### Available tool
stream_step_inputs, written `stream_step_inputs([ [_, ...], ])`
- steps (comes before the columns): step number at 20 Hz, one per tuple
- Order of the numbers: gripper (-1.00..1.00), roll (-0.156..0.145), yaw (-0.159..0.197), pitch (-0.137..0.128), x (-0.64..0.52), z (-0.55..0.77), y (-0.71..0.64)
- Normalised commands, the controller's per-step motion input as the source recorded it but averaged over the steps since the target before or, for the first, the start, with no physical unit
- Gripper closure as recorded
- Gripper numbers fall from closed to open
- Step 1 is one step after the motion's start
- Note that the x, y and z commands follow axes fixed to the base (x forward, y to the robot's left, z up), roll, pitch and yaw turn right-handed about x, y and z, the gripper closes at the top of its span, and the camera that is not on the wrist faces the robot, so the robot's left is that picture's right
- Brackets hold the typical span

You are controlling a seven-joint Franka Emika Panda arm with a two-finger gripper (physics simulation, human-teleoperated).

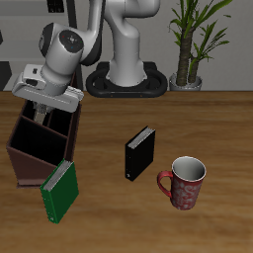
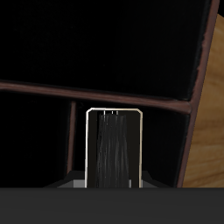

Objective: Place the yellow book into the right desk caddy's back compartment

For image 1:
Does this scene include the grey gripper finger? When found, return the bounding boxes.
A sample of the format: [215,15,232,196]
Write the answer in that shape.
[32,101,45,126]
[42,105,52,119]

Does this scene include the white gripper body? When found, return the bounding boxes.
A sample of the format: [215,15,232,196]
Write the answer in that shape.
[11,72,85,114]

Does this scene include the dark brown desk caddy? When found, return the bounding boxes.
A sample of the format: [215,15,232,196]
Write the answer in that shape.
[5,70,83,190]

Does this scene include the green book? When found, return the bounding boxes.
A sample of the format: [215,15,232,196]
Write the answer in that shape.
[40,158,80,225]

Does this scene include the black book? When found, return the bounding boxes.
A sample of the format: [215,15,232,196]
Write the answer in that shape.
[124,126,157,183]

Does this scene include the green pot plant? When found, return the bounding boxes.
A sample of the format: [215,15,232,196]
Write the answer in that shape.
[167,0,235,92]

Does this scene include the red patterned mug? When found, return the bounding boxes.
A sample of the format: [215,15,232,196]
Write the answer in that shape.
[156,155,208,211]

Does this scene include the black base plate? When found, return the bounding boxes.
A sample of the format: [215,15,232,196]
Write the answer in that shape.
[85,61,169,99]

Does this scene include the black wall fixture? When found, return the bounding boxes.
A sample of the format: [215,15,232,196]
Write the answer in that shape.
[46,0,65,14]

